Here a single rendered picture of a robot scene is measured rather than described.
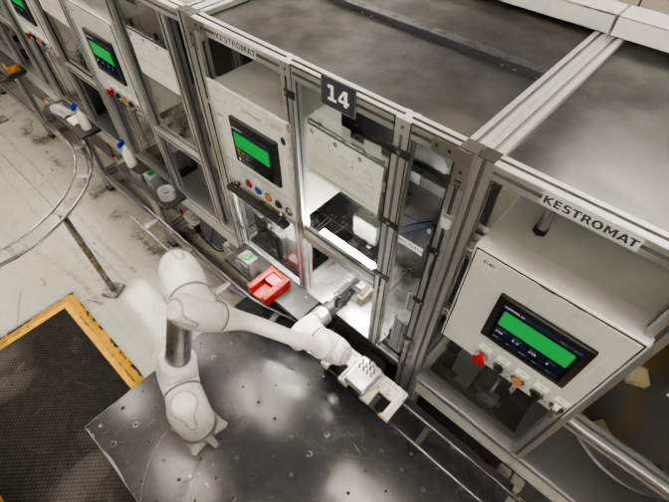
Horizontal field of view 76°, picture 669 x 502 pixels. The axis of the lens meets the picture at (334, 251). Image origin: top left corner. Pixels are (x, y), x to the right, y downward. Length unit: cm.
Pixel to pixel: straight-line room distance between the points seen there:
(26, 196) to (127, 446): 296
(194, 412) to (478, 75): 154
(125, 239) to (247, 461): 233
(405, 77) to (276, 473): 157
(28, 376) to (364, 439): 223
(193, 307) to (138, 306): 200
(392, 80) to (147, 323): 250
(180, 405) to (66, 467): 129
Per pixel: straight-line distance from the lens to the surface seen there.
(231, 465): 204
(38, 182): 475
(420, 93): 124
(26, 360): 350
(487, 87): 131
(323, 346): 168
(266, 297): 201
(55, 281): 382
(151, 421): 219
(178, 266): 151
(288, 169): 155
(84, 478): 299
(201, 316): 142
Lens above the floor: 263
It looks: 51 degrees down
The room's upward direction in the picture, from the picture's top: straight up
